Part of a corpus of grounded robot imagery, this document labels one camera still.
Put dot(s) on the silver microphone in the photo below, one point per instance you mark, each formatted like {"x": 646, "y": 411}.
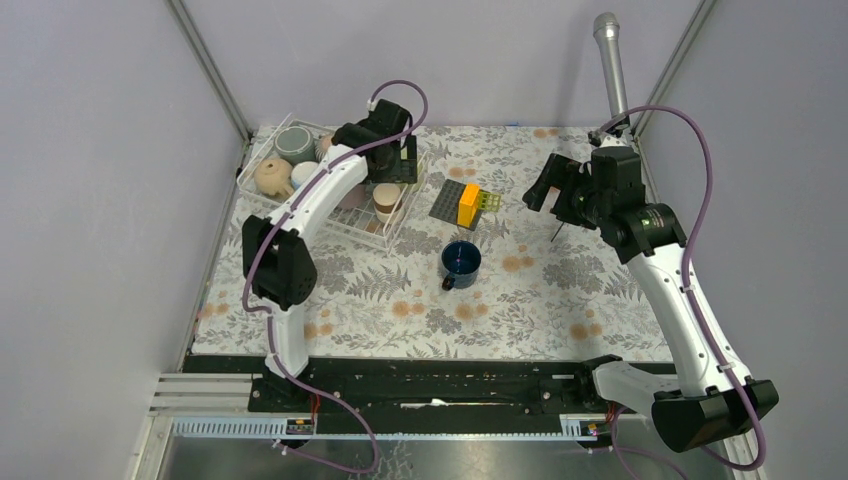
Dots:
{"x": 606, "y": 33}

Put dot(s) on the grey ceramic cup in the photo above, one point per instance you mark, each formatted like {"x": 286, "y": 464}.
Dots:
{"x": 295, "y": 144}

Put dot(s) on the grey lego baseplate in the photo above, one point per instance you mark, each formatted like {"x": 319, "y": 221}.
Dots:
{"x": 446, "y": 205}

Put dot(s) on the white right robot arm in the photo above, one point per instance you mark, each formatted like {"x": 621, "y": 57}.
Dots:
{"x": 714, "y": 396}

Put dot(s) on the cream brown steel tumbler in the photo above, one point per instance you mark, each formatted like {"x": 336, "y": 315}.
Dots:
{"x": 388, "y": 203}

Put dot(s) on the floral table mat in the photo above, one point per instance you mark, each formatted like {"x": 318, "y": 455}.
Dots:
{"x": 532, "y": 299}

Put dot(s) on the mauve pink cup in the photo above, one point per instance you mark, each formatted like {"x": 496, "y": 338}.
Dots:
{"x": 354, "y": 198}

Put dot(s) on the beige ceramic teapot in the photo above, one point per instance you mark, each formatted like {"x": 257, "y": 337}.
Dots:
{"x": 272, "y": 178}

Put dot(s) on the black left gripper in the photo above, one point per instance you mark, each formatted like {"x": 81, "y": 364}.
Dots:
{"x": 403, "y": 169}

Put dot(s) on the beige ribbed cup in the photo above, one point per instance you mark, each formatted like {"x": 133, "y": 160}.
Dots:
{"x": 322, "y": 145}

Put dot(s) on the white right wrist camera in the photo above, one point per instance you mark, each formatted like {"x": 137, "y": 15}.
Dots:
{"x": 602, "y": 139}

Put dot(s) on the white wire dish rack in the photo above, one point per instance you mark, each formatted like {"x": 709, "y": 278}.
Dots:
{"x": 359, "y": 224}

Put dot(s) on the green lattice lego piece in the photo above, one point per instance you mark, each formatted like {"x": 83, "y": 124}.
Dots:
{"x": 489, "y": 201}

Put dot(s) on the dark blue mug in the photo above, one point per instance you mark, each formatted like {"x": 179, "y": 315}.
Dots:
{"x": 460, "y": 262}

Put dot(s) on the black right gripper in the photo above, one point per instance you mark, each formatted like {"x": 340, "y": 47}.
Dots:
{"x": 563, "y": 173}

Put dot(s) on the small white cup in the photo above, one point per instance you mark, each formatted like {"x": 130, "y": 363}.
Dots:
{"x": 301, "y": 173}

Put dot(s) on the yellow lego block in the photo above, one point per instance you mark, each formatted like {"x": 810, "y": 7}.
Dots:
{"x": 468, "y": 206}

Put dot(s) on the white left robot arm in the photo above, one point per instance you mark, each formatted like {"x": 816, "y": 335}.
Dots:
{"x": 279, "y": 269}

